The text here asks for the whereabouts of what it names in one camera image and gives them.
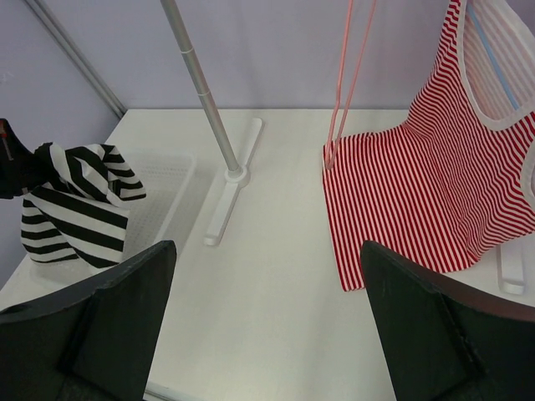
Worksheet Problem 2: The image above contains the black white striped tank top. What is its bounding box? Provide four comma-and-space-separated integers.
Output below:
21, 143, 146, 269

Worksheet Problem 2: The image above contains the pink wire hanger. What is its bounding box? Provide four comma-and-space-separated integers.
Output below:
328, 0, 377, 170

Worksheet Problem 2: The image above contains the clear plastic basket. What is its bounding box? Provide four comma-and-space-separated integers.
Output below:
29, 148, 196, 290

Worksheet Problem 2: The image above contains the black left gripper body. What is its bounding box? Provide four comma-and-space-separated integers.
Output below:
1, 118, 42, 200

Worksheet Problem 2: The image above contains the blue wire hanger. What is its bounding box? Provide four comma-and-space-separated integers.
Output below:
466, 3, 519, 110

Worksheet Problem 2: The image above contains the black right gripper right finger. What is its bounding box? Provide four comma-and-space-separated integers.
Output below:
360, 241, 534, 400

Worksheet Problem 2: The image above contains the red white striped tank top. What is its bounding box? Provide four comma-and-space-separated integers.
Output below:
323, 1, 534, 292

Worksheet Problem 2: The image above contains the silver white clothes rack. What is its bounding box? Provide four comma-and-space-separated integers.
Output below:
160, 1, 526, 295

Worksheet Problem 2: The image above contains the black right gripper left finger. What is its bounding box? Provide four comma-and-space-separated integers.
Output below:
1, 241, 176, 400

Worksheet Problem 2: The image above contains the left aluminium frame post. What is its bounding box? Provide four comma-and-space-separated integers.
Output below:
23, 0, 127, 119

